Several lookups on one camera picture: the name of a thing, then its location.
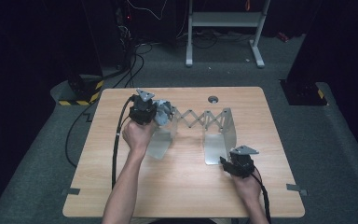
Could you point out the person's left hand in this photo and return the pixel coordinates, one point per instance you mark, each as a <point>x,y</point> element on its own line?
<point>138,137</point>

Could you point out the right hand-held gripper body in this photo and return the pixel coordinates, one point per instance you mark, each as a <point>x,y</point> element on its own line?
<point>242,162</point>

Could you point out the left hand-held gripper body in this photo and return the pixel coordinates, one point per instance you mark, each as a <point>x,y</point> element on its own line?
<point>141,112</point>

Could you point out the person's right hand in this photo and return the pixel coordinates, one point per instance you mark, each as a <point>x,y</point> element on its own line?
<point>247,186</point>

